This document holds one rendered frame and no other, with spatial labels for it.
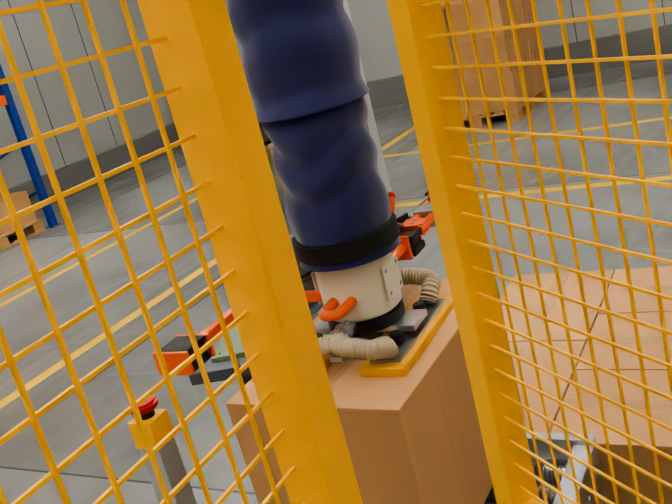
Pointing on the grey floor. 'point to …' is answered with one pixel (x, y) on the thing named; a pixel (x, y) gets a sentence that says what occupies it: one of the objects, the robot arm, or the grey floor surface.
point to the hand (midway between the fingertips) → (404, 239)
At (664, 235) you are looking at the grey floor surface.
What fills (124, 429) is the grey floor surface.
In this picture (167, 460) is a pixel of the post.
